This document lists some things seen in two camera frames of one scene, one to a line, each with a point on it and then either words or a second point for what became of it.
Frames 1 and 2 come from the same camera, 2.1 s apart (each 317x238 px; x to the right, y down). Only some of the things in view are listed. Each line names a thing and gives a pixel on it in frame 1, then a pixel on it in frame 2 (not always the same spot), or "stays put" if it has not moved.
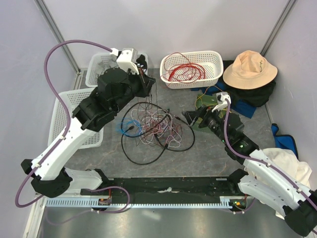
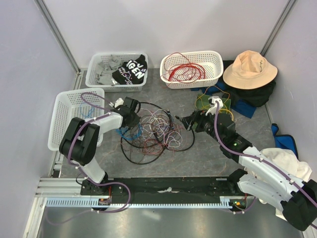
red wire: (178, 69) stays put
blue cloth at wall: (284, 141) stays put
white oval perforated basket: (191, 69) stays put
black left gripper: (146, 83) -> (135, 122)
